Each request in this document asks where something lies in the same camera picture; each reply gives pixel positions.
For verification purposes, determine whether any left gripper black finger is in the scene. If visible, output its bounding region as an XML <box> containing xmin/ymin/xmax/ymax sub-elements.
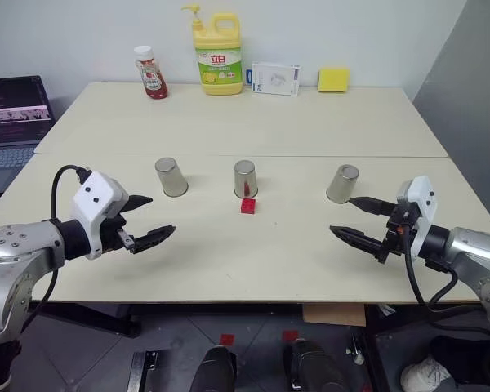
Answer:
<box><xmin>122</xmin><ymin>194</ymin><xmax>154</xmax><ymax>214</ymax></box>
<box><xmin>130</xmin><ymin>223</ymin><xmax>177</xmax><ymax>256</ymax></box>

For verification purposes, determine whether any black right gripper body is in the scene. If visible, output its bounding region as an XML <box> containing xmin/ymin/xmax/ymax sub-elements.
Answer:
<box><xmin>372</xmin><ymin>201</ymin><xmax>418</xmax><ymax>265</ymax></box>

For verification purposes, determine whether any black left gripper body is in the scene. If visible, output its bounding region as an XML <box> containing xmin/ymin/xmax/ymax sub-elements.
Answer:
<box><xmin>99</xmin><ymin>203</ymin><xmax>138</xmax><ymax>255</ymax></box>

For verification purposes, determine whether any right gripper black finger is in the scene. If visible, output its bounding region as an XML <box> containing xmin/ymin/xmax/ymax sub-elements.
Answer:
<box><xmin>348</xmin><ymin>196</ymin><xmax>394</xmax><ymax>217</ymax></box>
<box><xmin>329</xmin><ymin>225</ymin><xmax>384</xmax><ymax>253</ymax></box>

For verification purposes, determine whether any upturned steel cup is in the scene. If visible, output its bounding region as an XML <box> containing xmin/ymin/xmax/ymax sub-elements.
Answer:
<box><xmin>154</xmin><ymin>157</ymin><xmax>189</xmax><ymax>198</ymax></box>
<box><xmin>325</xmin><ymin>163</ymin><xmax>361</xmax><ymax>204</ymax></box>
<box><xmin>233</xmin><ymin>159</ymin><xmax>260</xmax><ymax>200</ymax></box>

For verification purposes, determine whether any brown cardboard piece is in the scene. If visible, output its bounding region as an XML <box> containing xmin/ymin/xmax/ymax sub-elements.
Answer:
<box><xmin>302</xmin><ymin>304</ymin><xmax>368</xmax><ymax>328</ymax></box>

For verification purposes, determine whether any black metal table leg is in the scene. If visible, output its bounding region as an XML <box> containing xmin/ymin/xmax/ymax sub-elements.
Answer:
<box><xmin>363</xmin><ymin>304</ymin><xmax>389</xmax><ymax>392</ymax></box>
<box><xmin>40</xmin><ymin>302</ymin><xmax>142</xmax><ymax>338</ymax></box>

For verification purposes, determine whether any red ketchup bottle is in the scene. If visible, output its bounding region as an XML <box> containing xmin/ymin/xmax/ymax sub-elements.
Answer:
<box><xmin>133</xmin><ymin>45</ymin><xmax>169</xmax><ymax>100</ymax></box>

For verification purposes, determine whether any yellow sponge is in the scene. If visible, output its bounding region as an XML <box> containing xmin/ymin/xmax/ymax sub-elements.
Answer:
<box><xmin>318</xmin><ymin>67</ymin><xmax>350</xmax><ymax>94</ymax></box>

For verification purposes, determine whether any grey open laptop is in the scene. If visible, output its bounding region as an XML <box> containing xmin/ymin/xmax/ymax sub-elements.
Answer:
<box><xmin>0</xmin><ymin>75</ymin><xmax>58</xmax><ymax>195</ymax></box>

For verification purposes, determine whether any white sneaker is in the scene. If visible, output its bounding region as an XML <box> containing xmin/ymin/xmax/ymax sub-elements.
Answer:
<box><xmin>399</xmin><ymin>354</ymin><xmax>452</xmax><ymax>392</ymax></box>

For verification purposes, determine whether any white and blue carton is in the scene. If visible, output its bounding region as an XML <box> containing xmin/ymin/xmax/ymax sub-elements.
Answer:
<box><xmin>251</xmin><ymin>60</ymin><xmax>303</xmax><ymax>98</ymax></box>

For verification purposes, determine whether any yellow dish soap jug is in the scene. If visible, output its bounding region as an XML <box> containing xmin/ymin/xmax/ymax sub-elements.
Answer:
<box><xmin>180</xmin><ymin>3</ymin><xmax>245</xmax><ymax>97</ymax></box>

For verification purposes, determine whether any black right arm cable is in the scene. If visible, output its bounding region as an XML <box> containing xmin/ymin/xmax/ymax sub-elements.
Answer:
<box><xmin>401</xmin><ymin>226</ymin><xmax>490</xmax><ymax>340</ymax></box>

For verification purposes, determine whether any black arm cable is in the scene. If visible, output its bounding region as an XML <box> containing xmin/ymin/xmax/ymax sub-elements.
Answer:
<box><xmin>401</xmin><ymin>226</ymin><xmax>490</xmax><ymax>340</ymax></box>
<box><xmin>24</xmin><ymin>164</ymin><xmax>93</xmax><ymax>327</ymax></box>

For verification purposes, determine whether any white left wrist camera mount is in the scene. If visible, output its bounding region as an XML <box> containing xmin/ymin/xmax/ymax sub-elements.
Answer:
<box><xmin>72</xmin><ymin>171</ymin><xmax>130</xmax><ymax>261</ymax></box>

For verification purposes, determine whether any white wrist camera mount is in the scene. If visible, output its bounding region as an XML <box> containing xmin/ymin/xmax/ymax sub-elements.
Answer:
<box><xmin>72</xmin><ymin>171</ymin><xmax>130</xmax><ymax>261</ymax></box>
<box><xmin>396</xmin><ymin>176</ymin><xmax>436</xmax><ymax>261</ymax></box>

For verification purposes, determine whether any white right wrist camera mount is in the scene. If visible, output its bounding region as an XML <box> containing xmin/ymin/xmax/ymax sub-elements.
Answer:
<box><xmin>396</xmin><ymin>176</ymin><xmax>436</xmax><ymax>261</ymax></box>

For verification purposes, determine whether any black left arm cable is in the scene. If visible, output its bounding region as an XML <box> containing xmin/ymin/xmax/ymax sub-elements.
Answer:
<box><xmin>24</xmin><ymin>164</ymin><xmax>93</xmax><ymax>327</ymax></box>

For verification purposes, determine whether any black metal floor bracket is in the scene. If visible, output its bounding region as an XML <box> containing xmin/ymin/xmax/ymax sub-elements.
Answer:
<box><xmin>126</xmin><ymin>350</ymin><xmax>161</xmax><ymax>392</ymax></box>

